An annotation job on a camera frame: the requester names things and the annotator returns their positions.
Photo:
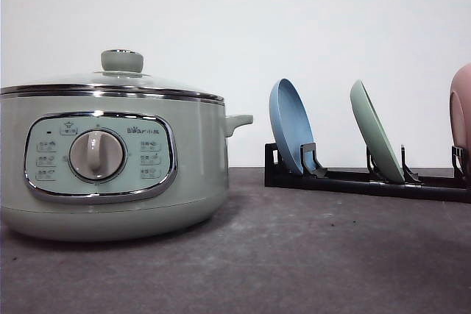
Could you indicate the glass steamer lid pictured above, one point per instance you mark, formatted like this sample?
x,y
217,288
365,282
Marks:
x,y
122,74

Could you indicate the green plate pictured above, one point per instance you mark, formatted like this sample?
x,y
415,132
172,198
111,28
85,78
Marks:
x,y
376,131

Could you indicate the blue plate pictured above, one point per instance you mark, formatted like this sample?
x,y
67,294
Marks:
x,y
291,125

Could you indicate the black plate rack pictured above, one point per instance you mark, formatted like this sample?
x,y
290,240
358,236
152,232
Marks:
x,y
315,177

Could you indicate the green electric steamer pot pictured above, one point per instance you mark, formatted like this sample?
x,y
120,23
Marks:
x,y
108,167

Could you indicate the pink plate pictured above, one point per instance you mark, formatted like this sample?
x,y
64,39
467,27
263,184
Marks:
x,y
460,132

